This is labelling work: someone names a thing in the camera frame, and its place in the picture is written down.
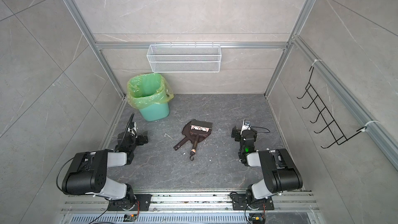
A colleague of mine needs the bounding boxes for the aluminium mounting rail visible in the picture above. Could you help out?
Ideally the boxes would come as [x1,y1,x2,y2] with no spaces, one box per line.
[56,189,325,224]

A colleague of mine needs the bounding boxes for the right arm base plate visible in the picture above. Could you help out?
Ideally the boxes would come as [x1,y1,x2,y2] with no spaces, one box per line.
[229,192,275,211]

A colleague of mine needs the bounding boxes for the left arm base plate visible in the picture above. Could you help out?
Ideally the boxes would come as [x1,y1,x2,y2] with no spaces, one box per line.
[107,194,152,211]

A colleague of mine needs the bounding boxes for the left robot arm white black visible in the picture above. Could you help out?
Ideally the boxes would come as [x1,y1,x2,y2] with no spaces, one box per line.
[56,114,148,211]

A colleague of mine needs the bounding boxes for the white wire mesh basket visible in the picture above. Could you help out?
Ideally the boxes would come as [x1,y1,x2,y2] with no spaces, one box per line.
[147,44,222,73]

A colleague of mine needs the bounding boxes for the green trash bin with liner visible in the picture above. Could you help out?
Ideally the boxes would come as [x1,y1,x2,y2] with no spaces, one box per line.
[126,73,174,121]

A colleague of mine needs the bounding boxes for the black wire hook rack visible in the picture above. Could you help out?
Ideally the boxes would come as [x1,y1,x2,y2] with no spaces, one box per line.
[296,66,367,149]

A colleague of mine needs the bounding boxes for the dark brown dustpan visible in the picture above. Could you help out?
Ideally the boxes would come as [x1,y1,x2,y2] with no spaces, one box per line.
[173,123,205,150]

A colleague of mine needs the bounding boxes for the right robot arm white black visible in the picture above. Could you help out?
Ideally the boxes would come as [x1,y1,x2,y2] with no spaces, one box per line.
[231,119,303,209]

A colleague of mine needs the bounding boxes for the dark brown hand brush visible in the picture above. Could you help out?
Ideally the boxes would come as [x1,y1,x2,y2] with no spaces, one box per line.
[189,119,213,161]

